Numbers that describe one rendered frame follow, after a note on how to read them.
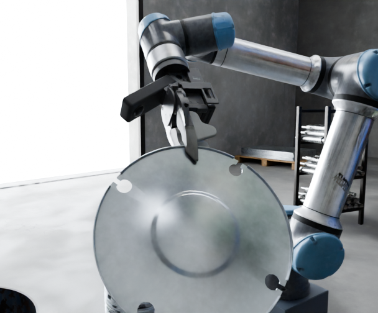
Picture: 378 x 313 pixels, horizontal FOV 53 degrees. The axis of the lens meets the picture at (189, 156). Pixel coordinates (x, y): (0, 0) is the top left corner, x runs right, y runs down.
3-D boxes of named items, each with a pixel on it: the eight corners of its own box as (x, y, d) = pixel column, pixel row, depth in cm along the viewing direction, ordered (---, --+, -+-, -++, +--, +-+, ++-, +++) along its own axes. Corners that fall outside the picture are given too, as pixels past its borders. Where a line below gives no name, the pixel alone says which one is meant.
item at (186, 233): (47, 259, 50) (46, 258, 49) (166, 118, 64) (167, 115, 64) (236, 393, 46) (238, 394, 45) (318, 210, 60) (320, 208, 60)
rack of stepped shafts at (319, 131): (326, 233, 286) (332, 106, 274) (287, 217, 328) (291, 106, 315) (367, 225, 304) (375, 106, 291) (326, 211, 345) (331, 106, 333)
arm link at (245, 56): (349, 66, 106) (179, 20, 96) (375, 61, 95) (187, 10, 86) (339, 106, 107) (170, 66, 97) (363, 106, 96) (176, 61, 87)
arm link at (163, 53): (151, 42, 71) (143, 76, 77) (156, 58, 68) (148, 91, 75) (188, 45, 74) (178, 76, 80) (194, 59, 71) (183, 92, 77)
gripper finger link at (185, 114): (196, 119, 60) (181, 82, 65) (188, 119, 59) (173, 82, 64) (189, 139, 63) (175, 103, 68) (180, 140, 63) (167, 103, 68)
